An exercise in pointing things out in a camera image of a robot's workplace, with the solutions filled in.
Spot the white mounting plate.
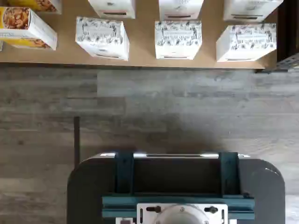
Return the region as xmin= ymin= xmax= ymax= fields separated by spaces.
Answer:
xmin=136 ymin=203 xmax=228 ymax=224

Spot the yellow nut snack box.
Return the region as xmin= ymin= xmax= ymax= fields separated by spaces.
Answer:
xmin=0 ymin=6 xmax=58 ymax=51
xmin=6 ymin=0 xmax=63 ymax=15

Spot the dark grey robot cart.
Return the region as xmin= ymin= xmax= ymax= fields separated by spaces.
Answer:
xmin=67 ymin=152 xmax=286 ymax=224

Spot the teal aluminium frame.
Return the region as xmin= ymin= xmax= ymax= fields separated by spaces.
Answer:
xmin=101 ymin=151 xmax=256 ymax=224

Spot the brown shelf board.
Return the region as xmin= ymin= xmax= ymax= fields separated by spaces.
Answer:
xmin=0 ymin=0 xmax=279 ymax=70

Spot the white floral carton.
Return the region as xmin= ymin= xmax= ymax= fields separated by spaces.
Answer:
xmin=75 ymin=16 xmax=130 ymax=62
xmin=87 ymin=0 xmax=136 ymax=20
xmin=154 ymin=20 xmax=203 ymax=60
xmin=158 ymin=0 xmax=205 ymax=21
xmin=215 ymin=22 xmax=278 ymax=63
xmin=222 ymin=0 xmax=285 ymax=23

